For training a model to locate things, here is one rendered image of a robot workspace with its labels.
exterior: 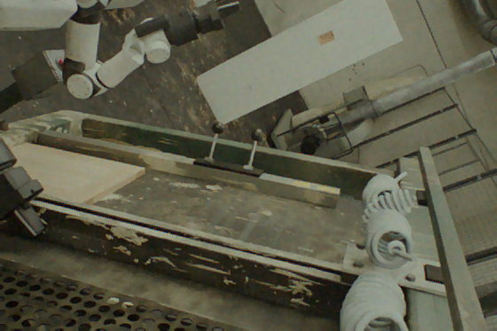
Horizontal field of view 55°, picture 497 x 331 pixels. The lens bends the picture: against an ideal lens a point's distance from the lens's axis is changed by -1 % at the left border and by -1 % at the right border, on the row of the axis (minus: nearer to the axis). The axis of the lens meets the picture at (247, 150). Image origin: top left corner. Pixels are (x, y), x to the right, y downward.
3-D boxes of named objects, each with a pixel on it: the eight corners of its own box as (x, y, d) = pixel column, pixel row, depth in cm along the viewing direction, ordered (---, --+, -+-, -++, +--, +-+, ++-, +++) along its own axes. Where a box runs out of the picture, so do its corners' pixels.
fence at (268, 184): (48, 141, 157) (48, 130, 156) (337, 201, 134) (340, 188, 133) (37, 145, 152) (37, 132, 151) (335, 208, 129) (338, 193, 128)
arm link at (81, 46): (52, 90, 142) (58, 19, 130) (71, 74, 153) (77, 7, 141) (90, 102, 142) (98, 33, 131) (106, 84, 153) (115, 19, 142)
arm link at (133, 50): (172, 46, 136) (139, 71, 142) (166, 23, 141) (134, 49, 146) (156, 36, 131) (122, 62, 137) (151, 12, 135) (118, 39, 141)
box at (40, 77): (31, 70, 182) (65, 48, 176) (45, 98, 183) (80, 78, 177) (8, 72, 171) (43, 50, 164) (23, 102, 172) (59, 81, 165)
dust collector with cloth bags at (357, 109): (280, 112, 760) (416, 50, 683) (300, 150, 773) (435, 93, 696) (263, 137, 634) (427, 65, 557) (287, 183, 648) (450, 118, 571)
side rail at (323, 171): (91, 142, 182) (92, 114, 179) (389, 202, 155) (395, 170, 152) (82, 145, 176) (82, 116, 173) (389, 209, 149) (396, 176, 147)
